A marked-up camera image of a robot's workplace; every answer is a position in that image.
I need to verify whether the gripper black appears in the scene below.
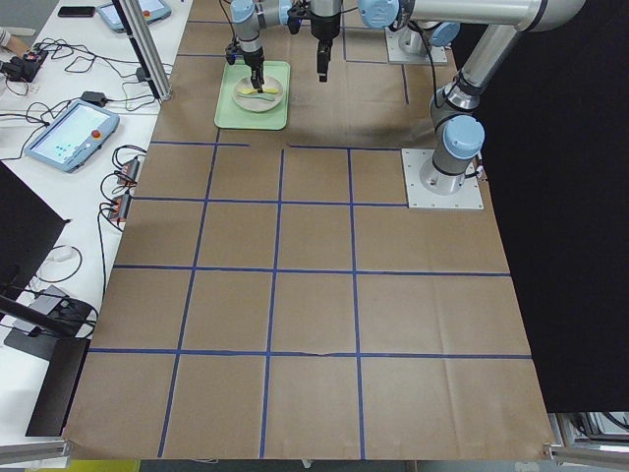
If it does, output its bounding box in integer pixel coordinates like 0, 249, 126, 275
288, 2, 342, 83
225, 41, 264, 93

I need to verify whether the yellow plastic fork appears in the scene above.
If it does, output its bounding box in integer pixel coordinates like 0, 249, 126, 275
236, 88, 280, 96

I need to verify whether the grey-green plastic spoon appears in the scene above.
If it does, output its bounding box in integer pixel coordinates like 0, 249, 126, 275
243, 92, 276, 102

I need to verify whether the white round plate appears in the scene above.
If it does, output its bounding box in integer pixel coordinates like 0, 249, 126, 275
232, 77, 284, 112

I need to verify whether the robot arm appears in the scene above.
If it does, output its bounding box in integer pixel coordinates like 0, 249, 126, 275
224, 1, 460, 92
357, 1, 585, 190

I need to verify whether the light green tray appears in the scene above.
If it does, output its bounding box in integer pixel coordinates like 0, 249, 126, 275
214, 60, 291, 131

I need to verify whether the black power adapter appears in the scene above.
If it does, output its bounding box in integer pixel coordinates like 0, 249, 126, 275
81, 90, 108, 107

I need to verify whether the black phone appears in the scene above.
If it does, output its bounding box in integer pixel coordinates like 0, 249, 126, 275
57, 6, 95, 19

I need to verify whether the teach pendant near tray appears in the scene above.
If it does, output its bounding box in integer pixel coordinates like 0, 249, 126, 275
25, 99, 120, 173

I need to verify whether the brown paper table cover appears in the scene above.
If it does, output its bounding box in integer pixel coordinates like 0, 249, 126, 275
65, 1, 552, 460

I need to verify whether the black backdrop curtain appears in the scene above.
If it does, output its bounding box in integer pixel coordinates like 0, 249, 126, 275
478, 17, 628, 412

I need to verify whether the black monitor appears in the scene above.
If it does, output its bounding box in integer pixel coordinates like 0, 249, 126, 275
1, 165, 96, 438

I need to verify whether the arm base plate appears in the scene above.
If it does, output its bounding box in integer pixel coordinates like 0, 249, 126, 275
385, 28, 448, 66
401, 148, 484, 210

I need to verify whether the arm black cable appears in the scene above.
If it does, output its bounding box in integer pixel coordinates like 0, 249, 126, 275
392, 14, 443, 109

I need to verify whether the aluminium frame post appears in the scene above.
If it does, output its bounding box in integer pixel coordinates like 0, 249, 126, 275
112, 0, 172, 102

